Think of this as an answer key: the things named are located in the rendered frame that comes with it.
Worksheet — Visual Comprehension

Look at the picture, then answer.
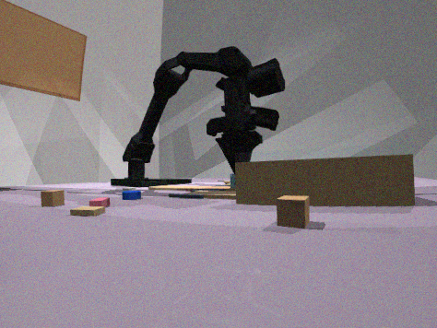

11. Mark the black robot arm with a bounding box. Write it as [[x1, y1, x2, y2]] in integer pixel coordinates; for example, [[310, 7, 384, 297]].
[[123, 46, 285, 179]]

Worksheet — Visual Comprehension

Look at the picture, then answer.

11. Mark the olive-brown flat strip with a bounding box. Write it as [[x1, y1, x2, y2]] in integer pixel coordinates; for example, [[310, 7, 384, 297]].
[[70, 206, 105, 217]]

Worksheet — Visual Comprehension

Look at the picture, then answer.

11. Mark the brown cube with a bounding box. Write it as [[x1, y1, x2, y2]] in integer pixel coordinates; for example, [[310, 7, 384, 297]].
[[277, 195, 310, 229], [41, 190, 65, 206]]

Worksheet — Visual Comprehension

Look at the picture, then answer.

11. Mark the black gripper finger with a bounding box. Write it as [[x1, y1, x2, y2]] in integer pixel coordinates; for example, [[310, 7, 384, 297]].
[[242, 142, 260, 153], [216, 135, 248, 174]]

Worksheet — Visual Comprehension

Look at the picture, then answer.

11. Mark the pink block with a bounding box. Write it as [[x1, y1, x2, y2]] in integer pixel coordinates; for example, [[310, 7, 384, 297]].
[[89, 197, 110, 207]]

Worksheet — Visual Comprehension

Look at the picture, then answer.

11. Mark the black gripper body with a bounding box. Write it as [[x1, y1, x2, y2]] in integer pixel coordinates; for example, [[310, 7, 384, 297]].
[[207, 98, 263, 144]]

